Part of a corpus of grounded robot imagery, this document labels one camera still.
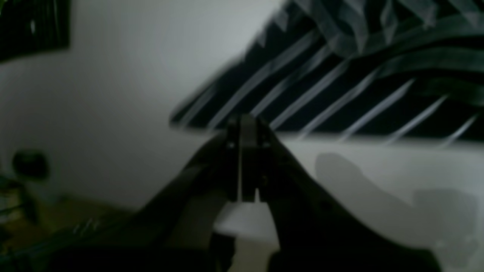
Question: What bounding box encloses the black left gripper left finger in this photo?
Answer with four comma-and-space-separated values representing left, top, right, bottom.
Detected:
47, 115, 259, 272

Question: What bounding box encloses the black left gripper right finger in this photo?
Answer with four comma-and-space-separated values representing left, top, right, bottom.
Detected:
256, 118, 442, 272

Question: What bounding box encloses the navy white striped t-shirt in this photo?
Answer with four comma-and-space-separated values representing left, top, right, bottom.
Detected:
169, 0, 484, 146

